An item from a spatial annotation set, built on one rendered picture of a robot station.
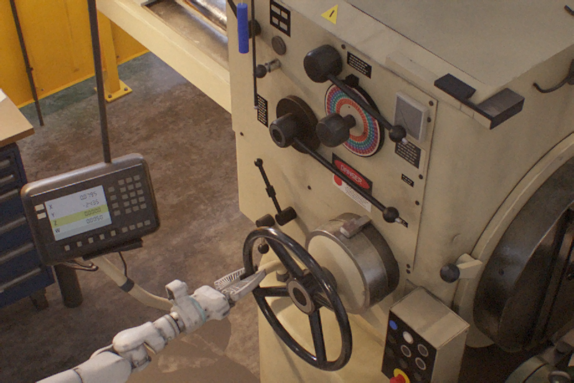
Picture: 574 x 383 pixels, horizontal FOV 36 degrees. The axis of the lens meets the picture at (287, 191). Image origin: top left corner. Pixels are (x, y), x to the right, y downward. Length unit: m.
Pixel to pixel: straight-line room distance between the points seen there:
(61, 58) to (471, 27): 3.06
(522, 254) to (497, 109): 0.45
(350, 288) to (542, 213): 0.46
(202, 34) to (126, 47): 1.79
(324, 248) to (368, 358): 0.82
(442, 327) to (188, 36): 1.50
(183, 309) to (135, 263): 1.87
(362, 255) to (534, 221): 0.38
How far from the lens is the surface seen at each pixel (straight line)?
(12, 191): 3.28
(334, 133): 1.85
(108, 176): 2.39
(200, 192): 4.19
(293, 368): 2.96
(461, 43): 1.79
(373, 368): 2.79
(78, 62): 4.67
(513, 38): 1.82
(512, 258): 2.00
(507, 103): 1.66
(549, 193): 2.01
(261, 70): 2.03
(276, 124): 2.04
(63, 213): 2.40
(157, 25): 3.13
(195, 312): 2.06
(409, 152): 1.83
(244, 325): 3.64
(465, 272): 1.93
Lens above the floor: 2.86
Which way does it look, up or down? 43 degrees down
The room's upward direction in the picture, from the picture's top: straight up
